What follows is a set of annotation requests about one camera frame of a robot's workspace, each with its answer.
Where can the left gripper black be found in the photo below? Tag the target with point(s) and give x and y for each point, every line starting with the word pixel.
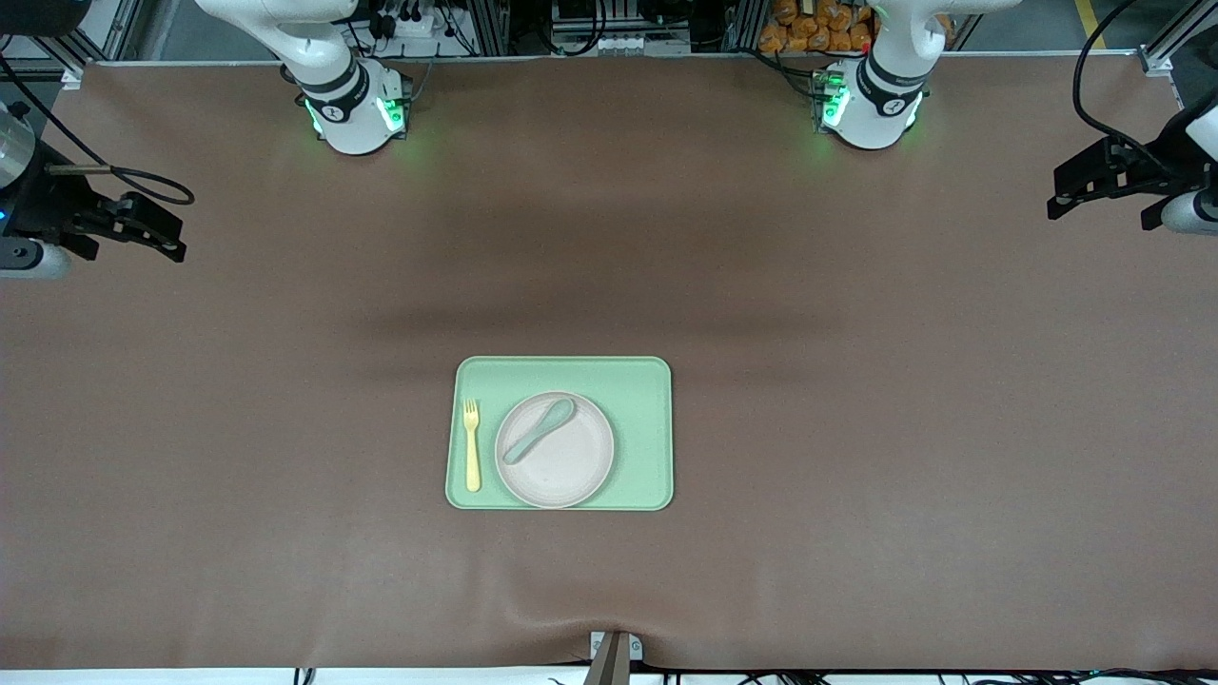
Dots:
pixel 1157 164

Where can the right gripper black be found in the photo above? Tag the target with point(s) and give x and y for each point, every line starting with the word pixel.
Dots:
pixel 40 205

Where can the yellow plastic fork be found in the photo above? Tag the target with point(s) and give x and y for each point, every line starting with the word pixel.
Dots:
pixel 472 466

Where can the grey-green plastic spoon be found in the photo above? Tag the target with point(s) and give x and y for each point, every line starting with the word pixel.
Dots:
pixel 559 414

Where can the white round plate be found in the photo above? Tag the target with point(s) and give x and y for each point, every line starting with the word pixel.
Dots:
pixel 571 476

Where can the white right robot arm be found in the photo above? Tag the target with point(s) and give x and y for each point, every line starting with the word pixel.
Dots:
pixel 352 124

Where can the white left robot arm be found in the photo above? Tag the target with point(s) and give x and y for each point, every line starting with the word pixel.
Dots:
pixel 875 105

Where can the brown table cover mat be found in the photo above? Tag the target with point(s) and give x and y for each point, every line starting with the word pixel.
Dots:
pixel 285 523

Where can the orange bread bag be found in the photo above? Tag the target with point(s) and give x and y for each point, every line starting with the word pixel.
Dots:
pixel 809 29

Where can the white power strip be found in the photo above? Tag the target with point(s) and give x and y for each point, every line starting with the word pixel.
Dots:
pixel 419 27

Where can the white socket bar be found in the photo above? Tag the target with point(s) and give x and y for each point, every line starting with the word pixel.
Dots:
pixel 618 43

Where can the light green rectangular tray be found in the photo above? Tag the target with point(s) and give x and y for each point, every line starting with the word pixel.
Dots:
pixel 647 438

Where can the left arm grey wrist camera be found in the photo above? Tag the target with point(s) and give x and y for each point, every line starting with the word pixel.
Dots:
pixel 1194 214

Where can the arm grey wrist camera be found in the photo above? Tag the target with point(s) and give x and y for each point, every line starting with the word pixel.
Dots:
pixel 33 259
pixel 1194 214

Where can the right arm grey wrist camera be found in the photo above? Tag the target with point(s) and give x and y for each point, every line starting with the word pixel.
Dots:
pixel 33 259

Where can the diagonal aluminium frame profile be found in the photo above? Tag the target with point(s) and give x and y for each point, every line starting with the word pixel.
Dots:
pixel 1175 38

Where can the aluminium frame post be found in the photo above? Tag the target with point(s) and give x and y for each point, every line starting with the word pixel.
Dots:
pixel 487 29
pixel 745 27
pixel 124 24

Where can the brown bar under bracket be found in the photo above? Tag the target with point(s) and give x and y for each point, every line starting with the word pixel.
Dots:
pixel 609 666

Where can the metal clamp bracket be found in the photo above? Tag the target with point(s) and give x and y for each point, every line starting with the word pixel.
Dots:
pixel 636 648

